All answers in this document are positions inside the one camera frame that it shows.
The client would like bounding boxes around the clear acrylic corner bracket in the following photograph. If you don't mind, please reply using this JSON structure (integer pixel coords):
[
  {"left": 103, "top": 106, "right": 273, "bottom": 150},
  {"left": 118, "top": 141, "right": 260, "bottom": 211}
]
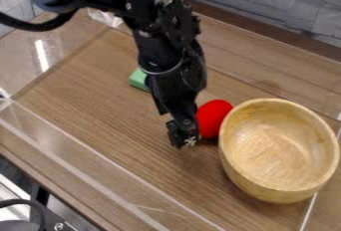
[{"left": 89, "top": 8, "right": 123, "bottom": 28}]

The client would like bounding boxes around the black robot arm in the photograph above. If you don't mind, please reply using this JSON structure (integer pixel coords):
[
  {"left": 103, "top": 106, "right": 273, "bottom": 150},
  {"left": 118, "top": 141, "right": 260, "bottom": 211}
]
[{"left": 0, "top": 0, "right": 206, "bottom": 147}]

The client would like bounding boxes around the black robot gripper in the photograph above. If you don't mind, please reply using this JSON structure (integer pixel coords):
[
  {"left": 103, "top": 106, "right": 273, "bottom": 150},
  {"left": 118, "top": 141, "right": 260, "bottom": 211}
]
[{"left": 146, "top": 48, "right": 206, "bottom": 148}]

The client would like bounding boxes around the red plush strawberry fruit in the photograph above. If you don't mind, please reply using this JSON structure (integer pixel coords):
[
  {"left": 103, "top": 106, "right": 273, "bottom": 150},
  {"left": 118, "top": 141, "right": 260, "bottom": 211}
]
[{"left": 196, "top": 100, "right": 233, "bottom": 138}]

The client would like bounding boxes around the light wooden bowl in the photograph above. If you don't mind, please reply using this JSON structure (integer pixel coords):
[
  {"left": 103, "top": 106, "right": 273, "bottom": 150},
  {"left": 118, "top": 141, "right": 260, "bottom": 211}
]
[{"left": 218, "top": 99, "right": 340, "bottom": 204}]

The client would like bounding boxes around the clear acrylic enclosure wall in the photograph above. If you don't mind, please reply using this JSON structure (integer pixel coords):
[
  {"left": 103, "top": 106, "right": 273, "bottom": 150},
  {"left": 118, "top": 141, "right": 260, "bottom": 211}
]
[{"left": 0, "top": 0, "right": 341, "bottom": 231}]

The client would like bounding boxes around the green rectangular foam block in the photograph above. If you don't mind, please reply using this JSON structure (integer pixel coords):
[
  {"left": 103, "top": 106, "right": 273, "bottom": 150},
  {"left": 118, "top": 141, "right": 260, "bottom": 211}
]
[{"left": 130, "top": 69, "right": 150, "bottom": 92}]

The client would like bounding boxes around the black cable bottom left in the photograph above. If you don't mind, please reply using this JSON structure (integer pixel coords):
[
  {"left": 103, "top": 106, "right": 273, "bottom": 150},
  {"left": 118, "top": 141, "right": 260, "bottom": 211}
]
[{"left": 0, "top": 198, "right": 48, "bottom": 231}]

